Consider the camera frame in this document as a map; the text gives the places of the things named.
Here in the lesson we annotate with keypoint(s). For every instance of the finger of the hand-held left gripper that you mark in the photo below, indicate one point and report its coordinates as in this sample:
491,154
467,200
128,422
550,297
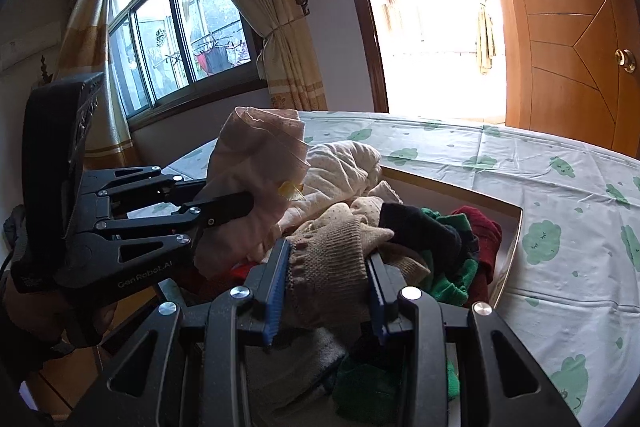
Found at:
225,207
140,179

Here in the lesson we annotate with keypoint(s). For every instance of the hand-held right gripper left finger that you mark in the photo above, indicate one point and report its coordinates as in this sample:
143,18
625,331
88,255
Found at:
277,287

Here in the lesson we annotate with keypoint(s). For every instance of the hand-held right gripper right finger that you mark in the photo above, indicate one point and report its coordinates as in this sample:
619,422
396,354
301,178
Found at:
377,302

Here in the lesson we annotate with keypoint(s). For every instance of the beige knitted cloth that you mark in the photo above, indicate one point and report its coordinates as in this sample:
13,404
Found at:
330,272

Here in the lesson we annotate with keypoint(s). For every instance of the pink underwear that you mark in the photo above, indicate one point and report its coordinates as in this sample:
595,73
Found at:
250,157

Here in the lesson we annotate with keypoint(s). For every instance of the green black striped cloth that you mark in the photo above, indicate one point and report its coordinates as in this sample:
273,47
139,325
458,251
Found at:
450,287

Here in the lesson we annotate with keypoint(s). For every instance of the white dotted underwear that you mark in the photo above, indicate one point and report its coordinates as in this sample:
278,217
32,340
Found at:
340,167

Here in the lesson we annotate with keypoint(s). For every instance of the dark red cloth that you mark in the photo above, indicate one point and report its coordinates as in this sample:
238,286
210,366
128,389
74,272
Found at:
482,232

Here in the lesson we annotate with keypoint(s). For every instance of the white cardboard tray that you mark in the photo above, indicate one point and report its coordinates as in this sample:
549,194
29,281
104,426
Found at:
450,194

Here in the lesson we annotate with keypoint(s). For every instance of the person's left forearm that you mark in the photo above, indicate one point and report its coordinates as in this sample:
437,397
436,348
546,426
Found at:
20,357

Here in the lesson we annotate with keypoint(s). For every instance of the person's left hand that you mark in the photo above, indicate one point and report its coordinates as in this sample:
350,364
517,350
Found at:
35,314

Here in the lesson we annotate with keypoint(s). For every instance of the dark wooden coat rack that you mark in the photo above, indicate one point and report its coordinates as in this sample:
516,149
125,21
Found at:
46,72

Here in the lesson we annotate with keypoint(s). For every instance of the sliding glass window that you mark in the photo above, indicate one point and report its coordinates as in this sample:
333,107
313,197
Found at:
160,47

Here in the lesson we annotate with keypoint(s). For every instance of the hanging laundry outside window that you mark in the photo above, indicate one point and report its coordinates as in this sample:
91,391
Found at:
215,59

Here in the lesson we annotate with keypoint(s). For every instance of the green cloud print tablecloth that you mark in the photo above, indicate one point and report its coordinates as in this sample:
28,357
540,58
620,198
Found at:
575,187

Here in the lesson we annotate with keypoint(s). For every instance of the yellow balcony curtain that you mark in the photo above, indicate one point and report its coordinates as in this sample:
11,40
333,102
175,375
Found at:
485,37

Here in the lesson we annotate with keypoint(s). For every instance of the orange wooden door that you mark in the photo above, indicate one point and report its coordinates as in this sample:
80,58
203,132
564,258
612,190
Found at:
560,72

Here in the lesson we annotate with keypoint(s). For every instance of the brass door knob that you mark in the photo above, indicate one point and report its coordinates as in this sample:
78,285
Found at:
625,59

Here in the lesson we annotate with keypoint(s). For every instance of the white wall air conditioner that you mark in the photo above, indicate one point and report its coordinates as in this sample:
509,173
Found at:
25,54

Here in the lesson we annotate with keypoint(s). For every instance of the dark curtain wall hook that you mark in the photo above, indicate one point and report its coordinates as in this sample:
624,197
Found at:
301,1

